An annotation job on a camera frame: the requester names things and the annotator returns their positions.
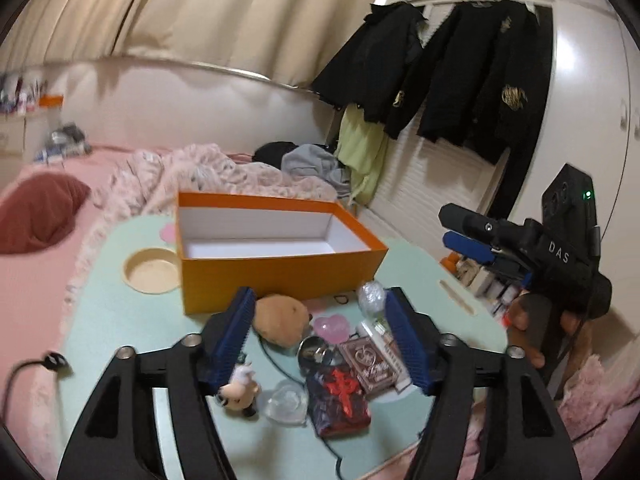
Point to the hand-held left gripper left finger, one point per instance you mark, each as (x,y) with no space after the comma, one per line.
(235,340)

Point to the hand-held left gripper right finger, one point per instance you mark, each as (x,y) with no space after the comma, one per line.
(405,340)

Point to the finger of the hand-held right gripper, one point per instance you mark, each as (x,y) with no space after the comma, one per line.
(475,222)
(470,246)

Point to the white tube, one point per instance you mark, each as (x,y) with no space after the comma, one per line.
(380,332)

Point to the brown playing card box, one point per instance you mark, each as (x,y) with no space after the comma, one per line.
(370,365)

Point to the small doll figurine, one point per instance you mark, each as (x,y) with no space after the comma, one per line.
(237,390)

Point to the brown plush toy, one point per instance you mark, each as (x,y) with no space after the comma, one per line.
(282,317)

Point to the bubble wrap ball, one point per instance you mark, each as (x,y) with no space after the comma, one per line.
(372,297)

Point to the orange cardboard box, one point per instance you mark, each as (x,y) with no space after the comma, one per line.
(280,280)

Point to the pink heart-shaped case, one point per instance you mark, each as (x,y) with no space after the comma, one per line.
(330,326)

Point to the clear heart-shaped case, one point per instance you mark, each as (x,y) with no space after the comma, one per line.
(285,402)

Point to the shiny metal cup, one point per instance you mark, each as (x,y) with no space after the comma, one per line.
(315,352)

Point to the dark red-print mahjong block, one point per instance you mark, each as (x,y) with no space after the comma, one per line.
(340,405)

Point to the orange container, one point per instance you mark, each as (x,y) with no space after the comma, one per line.
(448,262)

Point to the person's right hand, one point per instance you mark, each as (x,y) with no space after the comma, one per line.
(520,320)

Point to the yellow-green garment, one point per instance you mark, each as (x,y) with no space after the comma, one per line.
(360,150)

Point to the black jacket with gold emblem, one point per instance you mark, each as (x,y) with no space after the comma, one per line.
(370,60)
(475,85)

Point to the pink fluffy blanket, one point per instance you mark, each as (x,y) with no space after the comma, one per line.
(200,170)

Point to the grey garment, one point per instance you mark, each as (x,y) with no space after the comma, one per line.
(310,160)

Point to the white wardrobe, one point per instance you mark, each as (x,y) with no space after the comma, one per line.
(590,85)

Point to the black garment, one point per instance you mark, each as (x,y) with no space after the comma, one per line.
(272,152)

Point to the dark red pillow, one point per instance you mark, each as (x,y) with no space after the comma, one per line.
(40,210)

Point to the white padded headboard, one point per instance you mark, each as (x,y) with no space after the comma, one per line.
(175,105)

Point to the grey clothes pile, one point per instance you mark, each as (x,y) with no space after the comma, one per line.
(65,142)

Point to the small orange box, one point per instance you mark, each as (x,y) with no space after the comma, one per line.
(51,101)

